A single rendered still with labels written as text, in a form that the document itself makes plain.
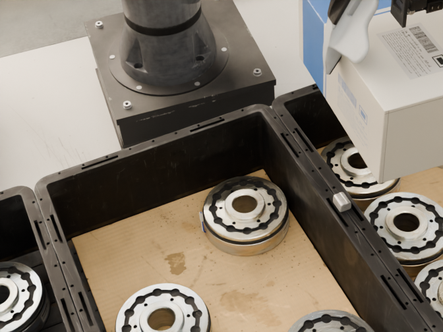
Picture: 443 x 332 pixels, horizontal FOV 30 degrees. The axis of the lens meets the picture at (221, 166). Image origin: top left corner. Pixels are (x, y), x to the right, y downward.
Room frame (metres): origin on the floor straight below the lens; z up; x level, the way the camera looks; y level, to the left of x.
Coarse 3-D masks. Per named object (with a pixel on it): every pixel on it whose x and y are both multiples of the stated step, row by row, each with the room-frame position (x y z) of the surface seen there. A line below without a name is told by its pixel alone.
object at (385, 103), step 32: (320, 0) 0.67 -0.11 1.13; (384, 0) 0.66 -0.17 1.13; (320, 32) 0.64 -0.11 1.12; (384, 32) 0.61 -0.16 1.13; (416, 32) 0.60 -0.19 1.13; (320, 64) 0.64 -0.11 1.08; (352, 64) 0.57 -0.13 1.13; (384, 64) 0.56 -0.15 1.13; (416, 64) 0.56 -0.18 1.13; (352, 96) 0.56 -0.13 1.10; (384, 96) 0.52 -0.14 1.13; (416, 96) 0.52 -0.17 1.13; (352, 128) 0.56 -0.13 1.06; (384, 128) 0.50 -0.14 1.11; (416, 128) 0.51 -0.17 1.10; (384, 160) 0.50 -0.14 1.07; (416, 160) 0.51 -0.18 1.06
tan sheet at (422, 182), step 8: (320, 152) 0.76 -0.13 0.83; (432, 168) 0.71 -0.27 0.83; (440, 168) 0.71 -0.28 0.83; (408, 176) 0.70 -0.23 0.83; (416, 176) 0.70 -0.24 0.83; (424, 176) 0.70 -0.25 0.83; (432, 176) 0.70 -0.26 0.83; (440, 176) 0.69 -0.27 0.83; (400, 184) 0.69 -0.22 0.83; (408, 184) 0.69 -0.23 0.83; (416, 184) 0.68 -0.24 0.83; (424, 184) 0.68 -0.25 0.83; (432, 184) 0.68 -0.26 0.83; (440, 184) 0.68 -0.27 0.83; (416, 192) 0.67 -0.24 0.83; (424, 192) 0.67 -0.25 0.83; (432, 192) 0.67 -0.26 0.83; (440, 192) 0.67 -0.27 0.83; (440, 200) 0.65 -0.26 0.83
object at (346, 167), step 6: (348, 150) 0.72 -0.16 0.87; (354, 150) 0.72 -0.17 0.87; (342, 156) 0.71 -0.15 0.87; (348, 156) 0.71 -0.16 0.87; (342, 162) 0.70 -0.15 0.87; (342, 168) 0.70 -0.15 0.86; (348, 168) 0.69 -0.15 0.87; (354, 168) 0.69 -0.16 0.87; (366, 168) 0.69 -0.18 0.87; (348, 174) 0.69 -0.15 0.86; (354, 174) 0.68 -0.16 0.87; (360, 174) 0.68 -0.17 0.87; (366, 174) 0.68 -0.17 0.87
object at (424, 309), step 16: (288, 96) 0.76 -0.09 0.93; (304, 96) 0.76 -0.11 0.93; (288, 112) 0.74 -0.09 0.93; (288, 128) 0.71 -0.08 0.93; (304, 144) 0.68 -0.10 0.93; (320, 160) 0.65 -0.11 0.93; (320, 176) 0.63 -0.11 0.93; (336, 192) 0.60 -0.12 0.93; (368, 224) 0.55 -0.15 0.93; (368, 240) 0.53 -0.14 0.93; (384, 256) 0.51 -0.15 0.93; (400, 272) 0.49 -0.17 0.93; (400, 288) 0.47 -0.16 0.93; (416, 288) 0.46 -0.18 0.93; (416, 304) 0.44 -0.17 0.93; (432, 320) 0.42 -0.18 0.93
